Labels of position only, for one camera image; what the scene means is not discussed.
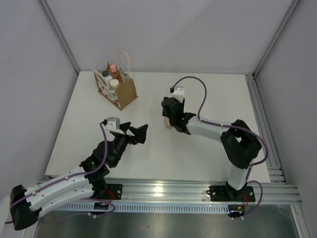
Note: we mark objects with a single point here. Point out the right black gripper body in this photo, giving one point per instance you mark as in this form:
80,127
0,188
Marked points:
181,103

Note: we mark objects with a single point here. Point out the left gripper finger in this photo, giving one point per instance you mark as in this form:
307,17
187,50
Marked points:
124,127
140,133

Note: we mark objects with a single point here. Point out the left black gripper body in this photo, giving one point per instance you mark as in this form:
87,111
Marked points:
120,142

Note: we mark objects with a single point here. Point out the amber liquid clear bottle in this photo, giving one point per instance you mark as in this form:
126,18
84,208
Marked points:
167,123

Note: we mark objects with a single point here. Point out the cream capped white bottle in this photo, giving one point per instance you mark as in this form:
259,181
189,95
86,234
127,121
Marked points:
114,83

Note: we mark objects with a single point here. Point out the white bottle black cap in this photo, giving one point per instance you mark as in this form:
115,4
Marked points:
107,78

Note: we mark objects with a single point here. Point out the pink capped small bottle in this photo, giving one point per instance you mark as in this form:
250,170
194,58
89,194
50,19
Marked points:
115,73

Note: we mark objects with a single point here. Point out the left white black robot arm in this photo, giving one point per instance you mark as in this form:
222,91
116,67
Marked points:
85,181

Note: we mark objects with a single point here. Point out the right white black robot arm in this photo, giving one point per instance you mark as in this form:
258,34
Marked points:
241,145

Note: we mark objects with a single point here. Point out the brown canvas tote bag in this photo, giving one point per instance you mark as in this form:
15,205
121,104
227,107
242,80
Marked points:
126,92

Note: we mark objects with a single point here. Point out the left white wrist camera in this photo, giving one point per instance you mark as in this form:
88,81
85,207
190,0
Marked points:
112,124

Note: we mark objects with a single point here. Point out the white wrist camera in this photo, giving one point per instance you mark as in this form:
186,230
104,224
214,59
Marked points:
112,124
178,93

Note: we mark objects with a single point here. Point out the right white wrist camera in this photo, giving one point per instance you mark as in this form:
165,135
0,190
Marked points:
178,93

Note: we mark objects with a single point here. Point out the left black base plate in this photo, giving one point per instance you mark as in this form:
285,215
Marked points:
109,192

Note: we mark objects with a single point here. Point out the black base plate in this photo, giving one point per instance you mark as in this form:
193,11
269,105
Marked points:
109,192
222,193

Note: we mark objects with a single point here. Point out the aluminium mounting rail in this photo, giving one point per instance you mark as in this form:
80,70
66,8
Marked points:
168,191

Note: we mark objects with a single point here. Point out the white slotted cable duct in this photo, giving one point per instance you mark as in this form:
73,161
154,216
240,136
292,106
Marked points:
82,206

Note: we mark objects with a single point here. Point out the right aluminium frame post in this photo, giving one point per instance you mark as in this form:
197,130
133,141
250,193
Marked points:
286,20

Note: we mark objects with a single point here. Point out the aluminium frame post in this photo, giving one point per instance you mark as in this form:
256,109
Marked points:
286,20
49,15

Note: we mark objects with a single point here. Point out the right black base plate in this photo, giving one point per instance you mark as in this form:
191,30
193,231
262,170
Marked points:
222,193

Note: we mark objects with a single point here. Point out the right side aluminium rail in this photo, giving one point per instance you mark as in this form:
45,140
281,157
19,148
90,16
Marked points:
273,161

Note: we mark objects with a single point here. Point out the left aluminium frame post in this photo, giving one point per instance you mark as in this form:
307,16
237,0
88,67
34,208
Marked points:
49,15

